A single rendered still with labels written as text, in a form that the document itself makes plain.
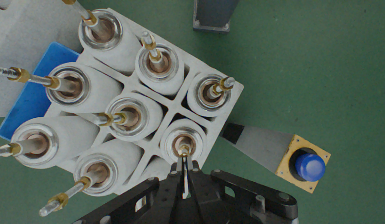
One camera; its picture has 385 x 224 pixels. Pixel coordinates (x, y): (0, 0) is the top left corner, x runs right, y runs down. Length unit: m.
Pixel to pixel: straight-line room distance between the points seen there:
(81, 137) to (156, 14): 0.49
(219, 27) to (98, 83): 0.46
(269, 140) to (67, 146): 0.38
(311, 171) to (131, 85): 0.37
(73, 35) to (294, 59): 0.84
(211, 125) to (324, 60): 0.63
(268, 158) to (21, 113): 0.65
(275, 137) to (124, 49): 0.33
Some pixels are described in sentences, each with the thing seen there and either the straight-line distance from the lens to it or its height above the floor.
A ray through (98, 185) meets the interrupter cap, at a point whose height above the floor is 0.25.
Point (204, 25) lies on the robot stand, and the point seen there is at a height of 0.03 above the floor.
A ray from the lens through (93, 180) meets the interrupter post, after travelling 0.29.
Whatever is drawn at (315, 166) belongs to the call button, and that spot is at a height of 0.33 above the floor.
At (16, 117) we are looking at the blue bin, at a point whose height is 0.10.
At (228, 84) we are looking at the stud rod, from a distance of 0.16.
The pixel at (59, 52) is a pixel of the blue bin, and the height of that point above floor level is 0.09.
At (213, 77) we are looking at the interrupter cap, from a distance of 0.26.
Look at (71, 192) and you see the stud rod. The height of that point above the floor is 0.31.
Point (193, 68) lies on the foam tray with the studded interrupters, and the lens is 0.34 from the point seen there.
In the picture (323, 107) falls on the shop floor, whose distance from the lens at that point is 0.79.
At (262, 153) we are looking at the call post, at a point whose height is 0.27.
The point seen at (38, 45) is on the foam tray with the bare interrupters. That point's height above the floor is 0.12.
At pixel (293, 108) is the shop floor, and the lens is 0.68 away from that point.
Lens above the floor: 0.50
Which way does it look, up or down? 85 degrees down
